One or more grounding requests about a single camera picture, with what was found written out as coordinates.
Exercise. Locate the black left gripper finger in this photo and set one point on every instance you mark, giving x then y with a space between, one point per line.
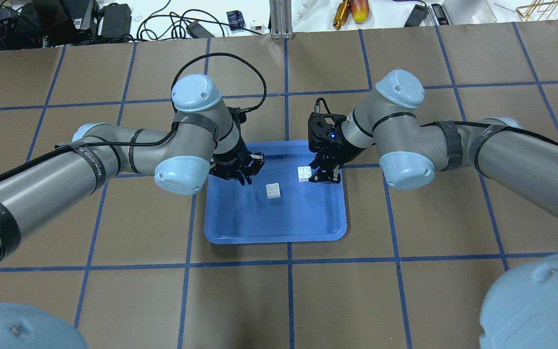
242 178
257 162

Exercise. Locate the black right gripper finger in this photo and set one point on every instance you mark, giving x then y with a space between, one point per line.
317 162
326 175

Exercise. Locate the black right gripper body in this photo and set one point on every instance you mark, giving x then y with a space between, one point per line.
341 152

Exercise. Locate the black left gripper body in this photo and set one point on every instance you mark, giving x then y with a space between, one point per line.
227 162

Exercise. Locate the white block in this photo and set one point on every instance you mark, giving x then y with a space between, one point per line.
273 191
304 173

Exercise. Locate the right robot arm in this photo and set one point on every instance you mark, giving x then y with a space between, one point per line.
520 309

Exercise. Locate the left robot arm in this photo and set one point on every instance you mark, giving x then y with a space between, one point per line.
204 139

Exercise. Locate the blue plastic tray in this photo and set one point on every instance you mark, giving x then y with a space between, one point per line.
237 214

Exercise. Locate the brass metal cylinder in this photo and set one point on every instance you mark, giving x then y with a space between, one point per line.
341 14

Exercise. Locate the red yellow mango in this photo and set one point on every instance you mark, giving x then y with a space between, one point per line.
360 10

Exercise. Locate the black power adapter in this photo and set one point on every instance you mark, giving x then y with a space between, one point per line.
196 30

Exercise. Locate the aluminium frame post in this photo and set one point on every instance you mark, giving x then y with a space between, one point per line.
280 19

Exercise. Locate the gold wire rack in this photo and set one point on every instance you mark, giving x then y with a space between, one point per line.
538 10

